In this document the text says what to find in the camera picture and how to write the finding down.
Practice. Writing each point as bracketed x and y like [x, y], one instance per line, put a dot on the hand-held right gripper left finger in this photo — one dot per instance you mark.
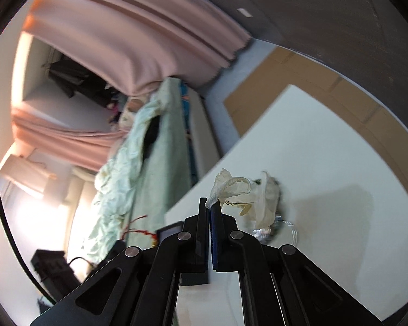
[202, 231]

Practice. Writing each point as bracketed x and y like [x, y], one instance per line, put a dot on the black box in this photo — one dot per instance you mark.
[52, 266]

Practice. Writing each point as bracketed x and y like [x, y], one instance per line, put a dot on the light green blanket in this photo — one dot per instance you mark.
[146, 163]

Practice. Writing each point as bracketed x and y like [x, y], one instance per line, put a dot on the brown cardboard sheet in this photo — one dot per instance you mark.
[326, 85]

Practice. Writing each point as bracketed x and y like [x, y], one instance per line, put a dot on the pink curtain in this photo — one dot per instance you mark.
[136, 40]

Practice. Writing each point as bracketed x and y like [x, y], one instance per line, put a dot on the clear plastic bag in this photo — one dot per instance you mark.
[258, 197]

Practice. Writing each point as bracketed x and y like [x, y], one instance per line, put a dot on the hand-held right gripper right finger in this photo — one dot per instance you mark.
[216, 234]

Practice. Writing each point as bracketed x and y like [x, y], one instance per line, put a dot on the dark hanging clothes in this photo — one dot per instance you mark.
[74, 78]

